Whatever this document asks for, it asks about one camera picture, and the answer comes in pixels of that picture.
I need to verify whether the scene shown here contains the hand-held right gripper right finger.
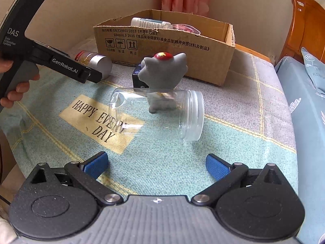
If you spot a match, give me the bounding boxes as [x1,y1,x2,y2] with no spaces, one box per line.
[190,154,290,206]

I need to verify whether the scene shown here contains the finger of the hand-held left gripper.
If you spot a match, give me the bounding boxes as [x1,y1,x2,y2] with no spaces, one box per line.
[76,66,103,84]

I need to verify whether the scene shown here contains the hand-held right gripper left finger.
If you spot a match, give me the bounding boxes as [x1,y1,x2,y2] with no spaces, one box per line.
[30,151,125,206]

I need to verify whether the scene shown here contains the clear bottle of yellow capsules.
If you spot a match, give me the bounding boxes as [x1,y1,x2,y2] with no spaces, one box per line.
[68,50,113,80]

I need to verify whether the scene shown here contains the clear plastic jar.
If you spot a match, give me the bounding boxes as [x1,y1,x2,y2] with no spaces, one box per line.
[109,87,205,141]

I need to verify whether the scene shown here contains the white bottle with green label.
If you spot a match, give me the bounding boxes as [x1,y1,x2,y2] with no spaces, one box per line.
[131,17,172,29]

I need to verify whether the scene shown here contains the cardboard box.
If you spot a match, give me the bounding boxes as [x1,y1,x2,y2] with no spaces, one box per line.
[93,9,236,86]

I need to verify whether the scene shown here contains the clear round tub with red label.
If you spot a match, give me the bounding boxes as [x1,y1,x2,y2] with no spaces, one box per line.
[162,23,201,35]

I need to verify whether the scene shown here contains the person's left hand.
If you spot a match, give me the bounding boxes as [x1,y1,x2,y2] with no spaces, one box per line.
[0,56,40,109]

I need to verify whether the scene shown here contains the checked green grey blanket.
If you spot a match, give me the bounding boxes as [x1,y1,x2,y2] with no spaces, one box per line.
[5,38,299,204]

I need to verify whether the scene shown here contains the dark blue box with red buttons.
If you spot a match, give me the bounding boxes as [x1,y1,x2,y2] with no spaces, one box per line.
[132,65,149,89]

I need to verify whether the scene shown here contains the grey toy figure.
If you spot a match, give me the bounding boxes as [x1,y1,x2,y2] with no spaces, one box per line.
[138,51,189,113]

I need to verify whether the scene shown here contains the blue printed bedsheet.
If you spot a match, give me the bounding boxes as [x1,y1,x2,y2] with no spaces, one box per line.
[274,56,325,244]

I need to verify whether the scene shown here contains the blue printed pillow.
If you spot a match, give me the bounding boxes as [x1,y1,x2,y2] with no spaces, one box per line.
[301,47,325,94]

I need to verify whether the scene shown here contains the wooden headboard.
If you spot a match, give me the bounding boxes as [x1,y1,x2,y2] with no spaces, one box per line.
[278,0,325,64]

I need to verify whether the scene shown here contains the wooden bench frame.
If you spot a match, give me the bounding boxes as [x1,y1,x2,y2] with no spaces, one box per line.
[235,43,272,62]

